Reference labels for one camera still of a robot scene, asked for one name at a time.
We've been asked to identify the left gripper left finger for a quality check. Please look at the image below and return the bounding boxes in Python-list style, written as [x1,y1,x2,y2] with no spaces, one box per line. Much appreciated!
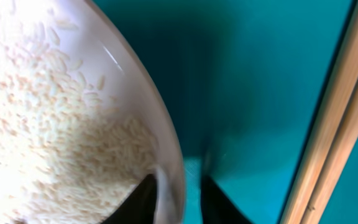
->
[101,174,157,224]

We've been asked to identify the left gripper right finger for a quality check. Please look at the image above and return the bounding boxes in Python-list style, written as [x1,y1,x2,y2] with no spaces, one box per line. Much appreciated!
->
[200,176,251,224]

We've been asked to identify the pile of rice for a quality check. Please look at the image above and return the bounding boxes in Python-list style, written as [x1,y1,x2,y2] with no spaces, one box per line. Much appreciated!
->
[0,12,155,223]

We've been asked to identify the large pink plate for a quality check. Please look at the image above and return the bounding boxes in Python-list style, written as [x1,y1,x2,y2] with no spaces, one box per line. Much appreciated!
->
[0,1,185,223]

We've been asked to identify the teal serving tray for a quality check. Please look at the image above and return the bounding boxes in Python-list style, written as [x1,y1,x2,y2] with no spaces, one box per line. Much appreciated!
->
[97,0,356,223]

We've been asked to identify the wooden chopstick right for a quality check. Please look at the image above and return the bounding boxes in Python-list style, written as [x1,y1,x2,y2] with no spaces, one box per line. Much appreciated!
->
[301,83,358,223]

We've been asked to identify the wooden chopstick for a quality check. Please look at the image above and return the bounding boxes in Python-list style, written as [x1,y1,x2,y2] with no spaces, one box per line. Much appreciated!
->
[280,2,358,223]
[301,83,358,223]

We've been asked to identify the wooden chopstick left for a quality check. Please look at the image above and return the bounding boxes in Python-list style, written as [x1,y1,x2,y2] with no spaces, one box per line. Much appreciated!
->
[280,2,358,223]

